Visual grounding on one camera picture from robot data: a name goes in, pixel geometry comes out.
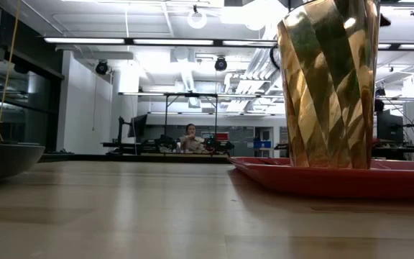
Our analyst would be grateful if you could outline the amber faceted plastic cup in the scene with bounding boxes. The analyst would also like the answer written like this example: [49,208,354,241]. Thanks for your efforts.
[277,0,381,170]

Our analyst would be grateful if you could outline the red plastic tray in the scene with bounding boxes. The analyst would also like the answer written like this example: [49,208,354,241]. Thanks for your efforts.
[227,156,414,201]

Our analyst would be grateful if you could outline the person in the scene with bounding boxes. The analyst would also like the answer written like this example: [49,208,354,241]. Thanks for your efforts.
[178,123,206,154]

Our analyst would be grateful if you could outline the black ceiling spotlight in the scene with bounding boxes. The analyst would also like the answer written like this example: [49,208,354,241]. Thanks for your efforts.
[213,56,229,72]
[94,60,109,76]

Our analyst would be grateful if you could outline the black computer monitor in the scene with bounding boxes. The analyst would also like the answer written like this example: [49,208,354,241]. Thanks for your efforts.
[377,109,405,144]
[126,114,149,139]

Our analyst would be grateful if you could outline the black desk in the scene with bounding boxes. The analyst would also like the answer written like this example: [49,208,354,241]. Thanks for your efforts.
[101,141,168,155]
[372,146,414,159]

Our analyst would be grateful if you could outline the grey bowl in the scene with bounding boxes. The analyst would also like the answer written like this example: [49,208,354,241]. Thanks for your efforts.
[0,141,46,184]

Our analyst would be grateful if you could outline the black station frame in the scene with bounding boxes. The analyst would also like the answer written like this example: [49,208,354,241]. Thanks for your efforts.
[163,92,219,140]

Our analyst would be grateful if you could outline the white ring ceiling fixture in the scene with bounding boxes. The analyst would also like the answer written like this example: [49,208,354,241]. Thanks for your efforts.
[186,9,208,30]

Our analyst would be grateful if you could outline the yellow hanging cable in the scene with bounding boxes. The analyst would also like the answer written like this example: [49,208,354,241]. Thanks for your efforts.
[0,0,22,144]

